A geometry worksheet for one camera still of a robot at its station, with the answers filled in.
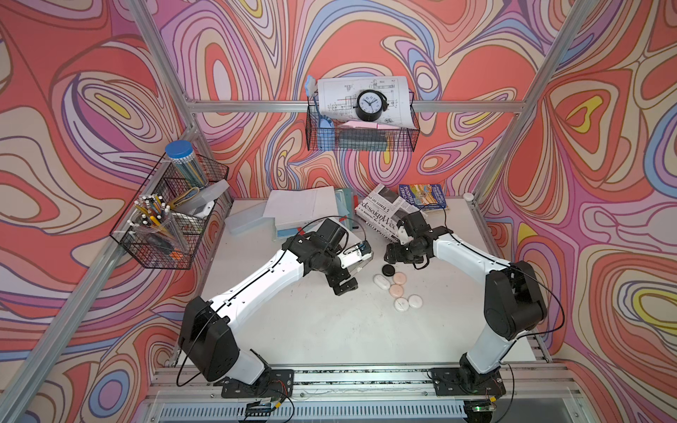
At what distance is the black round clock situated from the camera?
2.63 feet

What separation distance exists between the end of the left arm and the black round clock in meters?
0.48

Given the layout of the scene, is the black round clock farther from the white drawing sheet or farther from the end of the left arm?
the end of the left arm

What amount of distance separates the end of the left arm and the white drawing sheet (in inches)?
20.3

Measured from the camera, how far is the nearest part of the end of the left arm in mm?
689
